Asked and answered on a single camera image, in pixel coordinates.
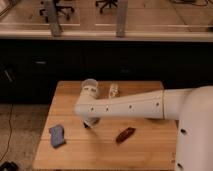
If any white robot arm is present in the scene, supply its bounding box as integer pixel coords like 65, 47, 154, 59
75, 86, 213, 171

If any clear plastic cup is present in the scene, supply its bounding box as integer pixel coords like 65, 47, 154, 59
81, 79, 98, 89

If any brown chocolate bar wrapper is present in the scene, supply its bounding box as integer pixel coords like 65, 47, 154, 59
116, 127, 135, 144

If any right black office chair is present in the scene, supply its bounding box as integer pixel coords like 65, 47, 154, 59
95, 0, 118, 14

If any black office chair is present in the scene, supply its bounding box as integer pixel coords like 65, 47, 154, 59
39, 0, 75, 20
95, 0, 118, 14

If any left black office chair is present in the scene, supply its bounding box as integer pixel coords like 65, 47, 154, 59
39, 0, 75, 20

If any black object floor corner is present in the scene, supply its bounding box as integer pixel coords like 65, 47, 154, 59
0, 162, 19, 171

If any left grey metal post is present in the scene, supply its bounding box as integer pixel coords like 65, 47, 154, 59
44, 0, 62, 37

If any grey metal post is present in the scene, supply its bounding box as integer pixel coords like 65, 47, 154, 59
44, 0, 62, 37
116, 0, 128, 37

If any right grey metal post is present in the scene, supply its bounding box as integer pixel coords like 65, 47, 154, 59
116, 0, 128, 37

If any black cable left floor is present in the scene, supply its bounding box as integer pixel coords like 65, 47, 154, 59
0, 102, 15, 163

